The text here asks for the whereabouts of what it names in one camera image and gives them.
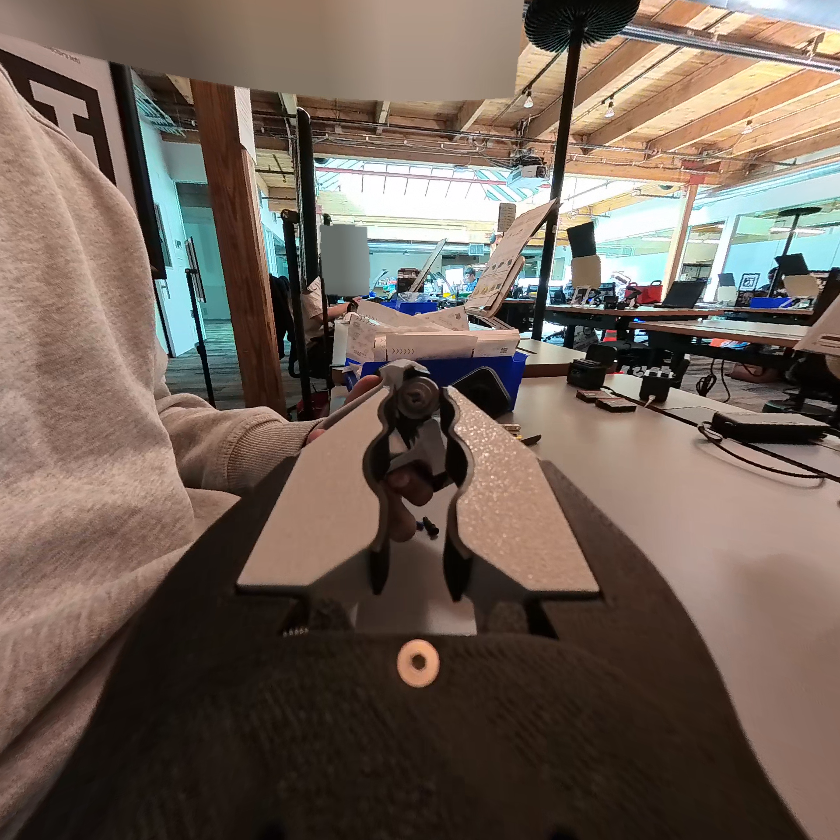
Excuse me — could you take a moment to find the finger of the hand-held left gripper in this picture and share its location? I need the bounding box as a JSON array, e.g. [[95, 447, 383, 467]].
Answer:
[[379, 357, 432, 403], [387, 419, 452, 475]]

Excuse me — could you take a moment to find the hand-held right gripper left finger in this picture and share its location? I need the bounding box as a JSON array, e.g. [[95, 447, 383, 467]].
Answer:
[[236, 382, 398, 614]]

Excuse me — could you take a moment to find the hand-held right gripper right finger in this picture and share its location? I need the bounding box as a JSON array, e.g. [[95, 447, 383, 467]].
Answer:
[[441, 386, 602, 611]]

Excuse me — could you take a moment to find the grey lego wheel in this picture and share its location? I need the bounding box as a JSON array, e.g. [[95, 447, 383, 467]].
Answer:
[[395, 376, 439, 422]]

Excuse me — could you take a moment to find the person's left forearm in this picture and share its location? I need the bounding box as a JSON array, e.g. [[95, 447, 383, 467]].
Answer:
[[157, 392, 332, 500]]

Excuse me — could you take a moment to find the person's left hand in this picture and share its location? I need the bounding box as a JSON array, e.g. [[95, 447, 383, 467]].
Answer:
[[343, 374, 435, 508]]

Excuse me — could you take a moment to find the pile of white paper boxes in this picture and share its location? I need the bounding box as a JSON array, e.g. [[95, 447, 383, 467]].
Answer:
[[341, 298, 522, 363]]

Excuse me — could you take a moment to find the black smartphone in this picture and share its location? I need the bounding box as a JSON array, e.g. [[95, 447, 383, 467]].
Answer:
[[451, 366, 514, 420]]

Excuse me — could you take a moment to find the blue plastic bin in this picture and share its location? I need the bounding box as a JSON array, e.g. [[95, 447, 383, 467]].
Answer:
[[331, 351, 530, 422]]

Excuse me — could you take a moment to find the black battery charger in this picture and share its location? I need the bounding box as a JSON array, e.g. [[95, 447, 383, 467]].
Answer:
[[638, 366, 678, 403], [566, 343, 619, 389]]

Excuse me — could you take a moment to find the black stand pole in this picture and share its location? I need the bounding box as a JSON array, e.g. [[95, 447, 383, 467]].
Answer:
[[281, 107, 330, 421]]

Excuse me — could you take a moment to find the ceiling projector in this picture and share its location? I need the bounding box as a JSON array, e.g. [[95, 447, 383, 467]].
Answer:
[[504, 154, 550, 193]]

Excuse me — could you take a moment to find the black power adapter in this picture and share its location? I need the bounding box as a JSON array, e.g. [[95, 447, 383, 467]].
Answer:
[[710, 410, 832, 445]]

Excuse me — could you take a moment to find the person's grey sweatshirt torso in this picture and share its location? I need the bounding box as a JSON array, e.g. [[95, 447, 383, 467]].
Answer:
[[0, 66, 290, 815]]

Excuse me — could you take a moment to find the wooden top table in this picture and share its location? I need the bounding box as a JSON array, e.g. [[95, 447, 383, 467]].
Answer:
[[629, 318, 815, 350]]

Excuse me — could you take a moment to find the black laptop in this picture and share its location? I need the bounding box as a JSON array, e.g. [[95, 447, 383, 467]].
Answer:
[[656, 279, 711, 309]]

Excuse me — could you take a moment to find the black pole with round disc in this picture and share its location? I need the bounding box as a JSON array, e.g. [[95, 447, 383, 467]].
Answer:
[[524, 0, 643, 342]]

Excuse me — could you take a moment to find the wooden post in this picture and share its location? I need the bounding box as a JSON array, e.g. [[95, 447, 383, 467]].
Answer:
[[189, 79, 287, 416]]

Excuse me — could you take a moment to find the black cable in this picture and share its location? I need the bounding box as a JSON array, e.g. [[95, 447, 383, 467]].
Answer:
[[697, 423, 840, 481]]

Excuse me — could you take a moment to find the black and white wall sign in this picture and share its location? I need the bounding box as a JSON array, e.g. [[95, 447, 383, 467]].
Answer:
[[0, 34, 135, 198]]

